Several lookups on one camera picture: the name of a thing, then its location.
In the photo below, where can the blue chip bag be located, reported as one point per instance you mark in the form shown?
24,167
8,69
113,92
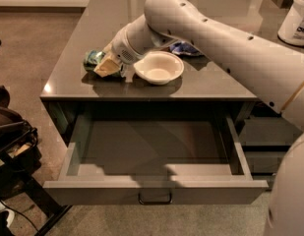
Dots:
183,48

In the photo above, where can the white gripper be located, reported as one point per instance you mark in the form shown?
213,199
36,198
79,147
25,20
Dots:
120,50

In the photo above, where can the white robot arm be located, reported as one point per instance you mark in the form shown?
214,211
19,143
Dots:
273,73

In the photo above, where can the open grey top drawer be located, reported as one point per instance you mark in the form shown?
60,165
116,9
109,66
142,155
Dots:
111,162

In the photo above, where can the white paper bowl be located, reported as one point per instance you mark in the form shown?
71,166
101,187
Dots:
159,67

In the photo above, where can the metal drawer handle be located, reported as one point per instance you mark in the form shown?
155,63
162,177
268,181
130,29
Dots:
154,198

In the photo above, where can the white plastic jar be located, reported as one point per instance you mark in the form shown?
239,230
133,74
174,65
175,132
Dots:
292,28

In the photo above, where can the green soda can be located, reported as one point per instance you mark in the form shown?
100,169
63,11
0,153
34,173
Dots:
90,60

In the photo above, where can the grey counter cabinet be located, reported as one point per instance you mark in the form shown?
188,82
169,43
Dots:
202,78

